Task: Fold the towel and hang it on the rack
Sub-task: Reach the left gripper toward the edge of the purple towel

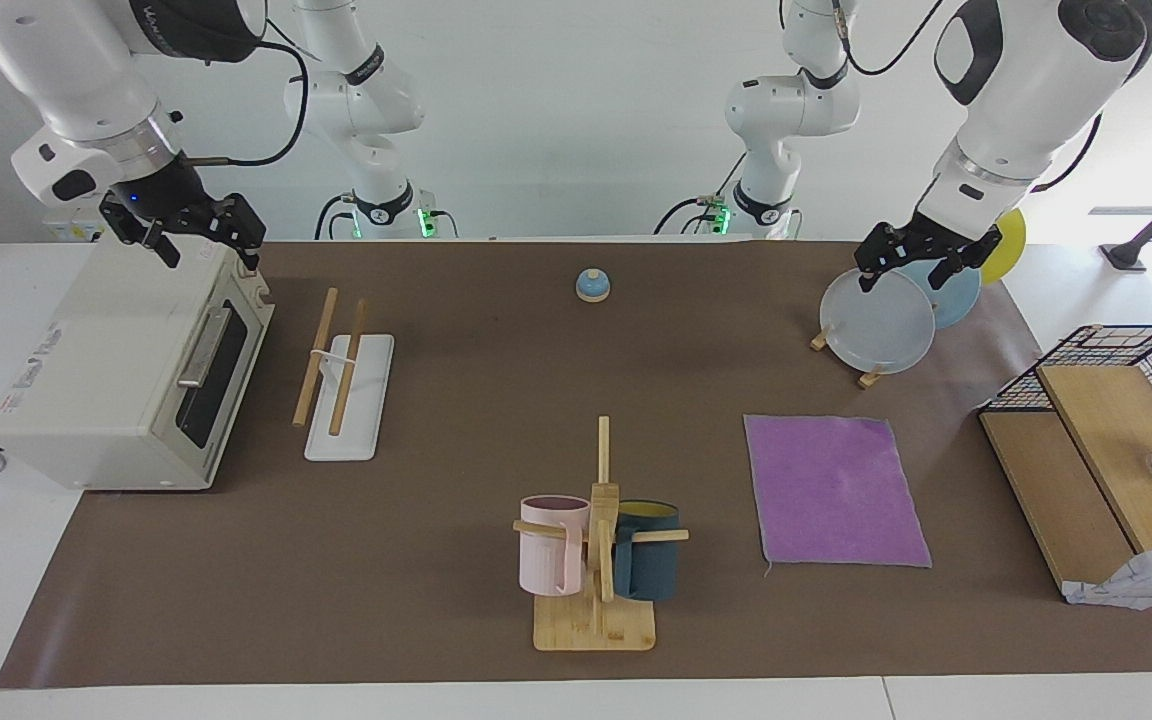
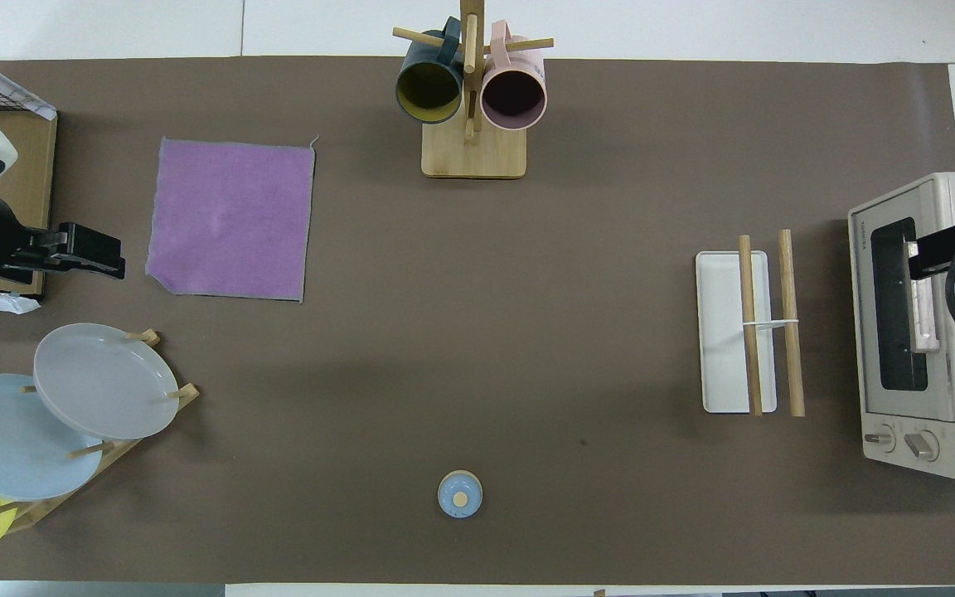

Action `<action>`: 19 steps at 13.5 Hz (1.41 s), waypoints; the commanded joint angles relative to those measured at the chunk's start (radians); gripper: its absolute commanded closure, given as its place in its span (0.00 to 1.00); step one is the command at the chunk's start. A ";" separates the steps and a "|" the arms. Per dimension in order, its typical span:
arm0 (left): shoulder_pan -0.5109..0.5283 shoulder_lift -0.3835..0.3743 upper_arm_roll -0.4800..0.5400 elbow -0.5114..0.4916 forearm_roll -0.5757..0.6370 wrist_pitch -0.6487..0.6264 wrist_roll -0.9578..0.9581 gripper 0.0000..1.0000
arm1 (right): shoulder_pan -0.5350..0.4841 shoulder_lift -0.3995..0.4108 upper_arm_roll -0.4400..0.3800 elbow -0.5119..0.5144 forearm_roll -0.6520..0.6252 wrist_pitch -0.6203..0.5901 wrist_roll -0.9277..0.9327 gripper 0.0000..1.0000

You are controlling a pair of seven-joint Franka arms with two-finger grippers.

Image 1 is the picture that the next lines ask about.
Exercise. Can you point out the wooden mug tree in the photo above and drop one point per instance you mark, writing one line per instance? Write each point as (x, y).
(596, 625)

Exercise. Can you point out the pink mug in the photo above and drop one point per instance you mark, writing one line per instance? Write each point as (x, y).
(541, 560)

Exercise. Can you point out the dark teal mug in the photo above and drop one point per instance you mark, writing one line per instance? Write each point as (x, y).
(651, 570)

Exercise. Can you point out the purple and grey towel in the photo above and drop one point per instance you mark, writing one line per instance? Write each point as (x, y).
(836, 490)

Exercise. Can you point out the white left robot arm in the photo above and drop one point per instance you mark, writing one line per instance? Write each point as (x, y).
(1016, 90)

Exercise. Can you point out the yellow plate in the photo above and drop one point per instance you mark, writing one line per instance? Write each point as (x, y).
(1011, 245)

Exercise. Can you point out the light blue plate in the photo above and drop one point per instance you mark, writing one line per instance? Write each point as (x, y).
(956, 300)

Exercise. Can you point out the translucent grey plate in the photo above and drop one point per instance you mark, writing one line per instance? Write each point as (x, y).
(881, 325)

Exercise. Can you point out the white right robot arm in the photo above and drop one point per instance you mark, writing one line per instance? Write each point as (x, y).
(86, 80)

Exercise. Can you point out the brown table mat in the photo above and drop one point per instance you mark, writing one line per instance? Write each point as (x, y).
(436, 560)

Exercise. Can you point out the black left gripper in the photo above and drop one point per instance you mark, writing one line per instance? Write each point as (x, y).
(936, 238)

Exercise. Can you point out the beige toaster oven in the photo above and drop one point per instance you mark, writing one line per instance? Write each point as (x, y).
(106, 380)

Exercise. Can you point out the wooden plate stand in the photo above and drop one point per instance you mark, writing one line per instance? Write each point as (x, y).
(870, 379)

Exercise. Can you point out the white rack with wooden bars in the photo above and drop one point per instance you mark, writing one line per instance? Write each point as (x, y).
(351, 420)

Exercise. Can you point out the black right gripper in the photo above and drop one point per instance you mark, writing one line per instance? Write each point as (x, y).
(166, 195)

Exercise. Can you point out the blue service bell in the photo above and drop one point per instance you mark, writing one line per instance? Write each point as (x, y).
(593, 288)

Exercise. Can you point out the white power strip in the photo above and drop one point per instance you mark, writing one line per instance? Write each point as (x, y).
(71, 230)

